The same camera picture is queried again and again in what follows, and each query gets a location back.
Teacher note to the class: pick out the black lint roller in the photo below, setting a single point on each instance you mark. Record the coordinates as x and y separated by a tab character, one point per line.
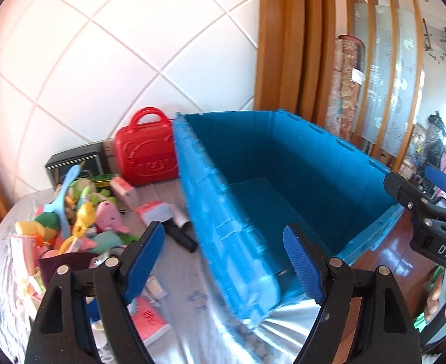
179	227

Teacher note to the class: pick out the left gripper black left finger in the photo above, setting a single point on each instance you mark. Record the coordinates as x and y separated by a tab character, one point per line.
62	332

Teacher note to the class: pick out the red and white booklet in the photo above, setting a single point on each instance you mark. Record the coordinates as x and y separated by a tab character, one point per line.
149	324

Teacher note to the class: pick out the green yellow plush toy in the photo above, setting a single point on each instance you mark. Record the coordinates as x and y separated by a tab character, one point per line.
44	228

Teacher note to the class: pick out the blue plastic tongs toy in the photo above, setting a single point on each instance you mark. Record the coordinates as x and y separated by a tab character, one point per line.
58	205

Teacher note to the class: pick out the person's right hand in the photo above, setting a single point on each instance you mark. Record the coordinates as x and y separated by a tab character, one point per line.
445	299

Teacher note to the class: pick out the striped white tablecloth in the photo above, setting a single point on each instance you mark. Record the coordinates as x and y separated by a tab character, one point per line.
201	327

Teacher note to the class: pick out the red toy suitcase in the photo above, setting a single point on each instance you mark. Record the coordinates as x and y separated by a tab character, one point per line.
145	148

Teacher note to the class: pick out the pink pig plush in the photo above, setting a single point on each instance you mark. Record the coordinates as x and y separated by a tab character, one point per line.
108	218

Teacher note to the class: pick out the black and gold box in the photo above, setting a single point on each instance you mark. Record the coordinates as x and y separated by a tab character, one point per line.
91	158

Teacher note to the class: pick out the rolled patterned carpet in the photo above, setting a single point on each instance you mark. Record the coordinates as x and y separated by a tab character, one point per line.
347	80

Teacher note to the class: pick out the yellow duck snowball tongs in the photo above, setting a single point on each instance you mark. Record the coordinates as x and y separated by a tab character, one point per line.
85	217

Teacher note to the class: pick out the blue plastic storage crate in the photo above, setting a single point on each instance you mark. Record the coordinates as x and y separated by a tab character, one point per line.
247	175

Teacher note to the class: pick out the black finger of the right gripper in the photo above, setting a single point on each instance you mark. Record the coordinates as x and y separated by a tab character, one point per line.
409	195

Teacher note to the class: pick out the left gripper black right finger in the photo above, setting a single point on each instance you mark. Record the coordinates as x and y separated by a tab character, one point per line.
384	332

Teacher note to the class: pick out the pink tissue pack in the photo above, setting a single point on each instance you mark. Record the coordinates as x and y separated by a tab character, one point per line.
125	192

